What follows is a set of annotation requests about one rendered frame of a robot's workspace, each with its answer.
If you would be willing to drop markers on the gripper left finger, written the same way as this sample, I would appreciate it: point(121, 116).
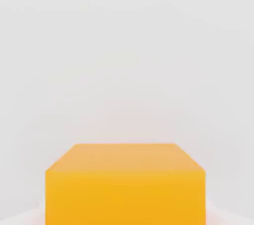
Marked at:
point(29, 218)

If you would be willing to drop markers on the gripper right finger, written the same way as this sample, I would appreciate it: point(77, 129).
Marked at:
point(220, 218)

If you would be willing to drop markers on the small yellow cube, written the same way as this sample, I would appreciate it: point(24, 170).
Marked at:
point(125, 189)

